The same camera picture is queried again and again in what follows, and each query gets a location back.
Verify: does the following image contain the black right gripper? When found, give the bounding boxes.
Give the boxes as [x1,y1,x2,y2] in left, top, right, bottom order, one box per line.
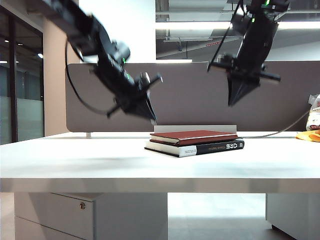
[206,18,282,108]

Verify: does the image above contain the red leather-bound book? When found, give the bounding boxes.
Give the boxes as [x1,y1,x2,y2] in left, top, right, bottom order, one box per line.
[149,129,239,147]

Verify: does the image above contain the plain white cabinet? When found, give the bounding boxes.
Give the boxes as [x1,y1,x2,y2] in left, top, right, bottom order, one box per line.
[265,193,320,240]

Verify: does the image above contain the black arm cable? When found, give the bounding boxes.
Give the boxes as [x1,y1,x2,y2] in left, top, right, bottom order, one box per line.
[65,43,111,115]
[207,0,246,72]

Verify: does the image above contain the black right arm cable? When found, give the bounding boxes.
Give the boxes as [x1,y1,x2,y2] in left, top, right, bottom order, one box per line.
[207,0,246,72]

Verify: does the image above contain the white plastic snack bag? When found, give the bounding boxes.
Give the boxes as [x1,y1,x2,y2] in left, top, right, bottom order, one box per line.
[306,94,320,133]

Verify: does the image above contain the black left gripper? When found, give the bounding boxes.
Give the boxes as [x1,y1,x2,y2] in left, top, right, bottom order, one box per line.
[89,58,164,126]

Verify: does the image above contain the grey power cable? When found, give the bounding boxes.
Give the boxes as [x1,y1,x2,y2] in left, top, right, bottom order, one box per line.
[237,111,312,139]

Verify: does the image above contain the short ceiling light strip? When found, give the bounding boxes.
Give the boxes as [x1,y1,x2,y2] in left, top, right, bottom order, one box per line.
[156,59,193,64]

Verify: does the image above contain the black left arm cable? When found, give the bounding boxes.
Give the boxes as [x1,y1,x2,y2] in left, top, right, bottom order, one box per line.
[65,43,111,115]

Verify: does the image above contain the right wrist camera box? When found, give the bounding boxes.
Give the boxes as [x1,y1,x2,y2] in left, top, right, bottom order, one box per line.
[216,53,235,65]

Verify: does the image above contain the grey fabric desk partition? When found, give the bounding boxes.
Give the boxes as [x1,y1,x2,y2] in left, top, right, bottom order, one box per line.
[65,61,320,133]

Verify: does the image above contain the black hardcover book white pages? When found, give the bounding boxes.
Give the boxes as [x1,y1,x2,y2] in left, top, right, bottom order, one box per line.
[143,139,246,158]

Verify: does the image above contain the yellow cloth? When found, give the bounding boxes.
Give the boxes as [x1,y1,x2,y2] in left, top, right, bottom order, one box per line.
[295,130,320,143]

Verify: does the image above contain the white drawer cabinet with lock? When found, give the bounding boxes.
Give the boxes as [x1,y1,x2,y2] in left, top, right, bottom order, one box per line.
[14,192,168,240]

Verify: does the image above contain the long ceiling light strip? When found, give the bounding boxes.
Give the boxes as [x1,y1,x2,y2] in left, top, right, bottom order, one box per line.
[155,21,320,31]

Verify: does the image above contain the dark framed glass partition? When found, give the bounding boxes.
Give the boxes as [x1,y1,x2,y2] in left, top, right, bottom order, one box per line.
[0,6,46,146]

